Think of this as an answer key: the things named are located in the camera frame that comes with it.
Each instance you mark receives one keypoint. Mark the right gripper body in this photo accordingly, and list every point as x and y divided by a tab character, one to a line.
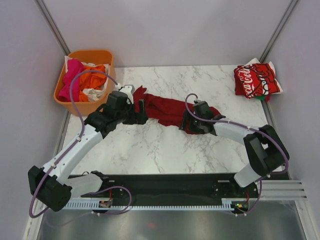
197	127

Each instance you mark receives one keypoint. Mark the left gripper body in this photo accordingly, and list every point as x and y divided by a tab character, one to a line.
129	114

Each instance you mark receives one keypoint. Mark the dark red t shirt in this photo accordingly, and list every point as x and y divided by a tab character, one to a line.
168	111

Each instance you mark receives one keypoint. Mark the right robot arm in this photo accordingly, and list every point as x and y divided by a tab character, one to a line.
264	148

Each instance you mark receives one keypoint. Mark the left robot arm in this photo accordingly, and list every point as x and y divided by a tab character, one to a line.
51	184

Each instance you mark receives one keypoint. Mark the white t shirt in basket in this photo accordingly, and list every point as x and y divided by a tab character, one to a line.
91	66

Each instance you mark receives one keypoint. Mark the orange t shirt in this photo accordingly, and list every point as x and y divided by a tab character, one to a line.
92	86

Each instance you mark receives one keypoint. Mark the pink t shirt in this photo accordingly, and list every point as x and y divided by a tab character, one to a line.
74	67

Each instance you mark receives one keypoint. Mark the red coca cola t shirt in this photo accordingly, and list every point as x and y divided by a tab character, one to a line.
238	77

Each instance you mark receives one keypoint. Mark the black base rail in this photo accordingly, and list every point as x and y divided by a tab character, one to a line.
172	189

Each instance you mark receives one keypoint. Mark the white slotted cable duct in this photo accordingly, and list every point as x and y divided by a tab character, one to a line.
100	205

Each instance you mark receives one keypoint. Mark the aluminium frame profile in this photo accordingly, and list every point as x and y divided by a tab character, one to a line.
283	190

